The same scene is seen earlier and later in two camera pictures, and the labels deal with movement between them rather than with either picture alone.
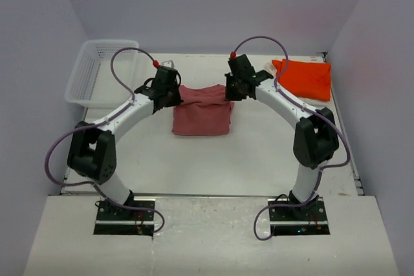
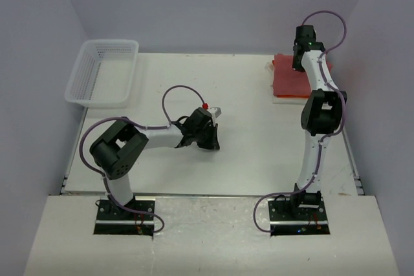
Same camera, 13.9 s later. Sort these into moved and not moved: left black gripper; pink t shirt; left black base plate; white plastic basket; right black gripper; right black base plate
Moved: right black gripper; left black gripper; pink t shirt
Not moved: white plastic basket; left black base plate; right black base plate
